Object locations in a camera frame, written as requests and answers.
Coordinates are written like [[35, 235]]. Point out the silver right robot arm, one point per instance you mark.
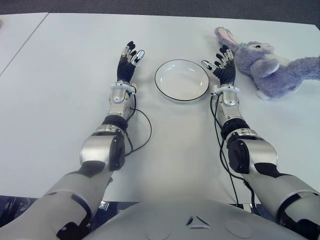
[[260, 150]]

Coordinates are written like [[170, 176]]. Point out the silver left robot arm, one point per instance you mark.
[[100, 147]]

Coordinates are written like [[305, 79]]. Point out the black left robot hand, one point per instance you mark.
[[125, 71]]

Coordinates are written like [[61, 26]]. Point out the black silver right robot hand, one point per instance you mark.
[[226, 73]]

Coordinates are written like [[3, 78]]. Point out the white plate with black rim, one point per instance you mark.
[[182, 82]]

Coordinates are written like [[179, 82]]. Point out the grey robot torso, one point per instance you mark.
[[195, 225]]

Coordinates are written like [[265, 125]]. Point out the purple plush bunny doll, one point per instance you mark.
[[260, 67]]

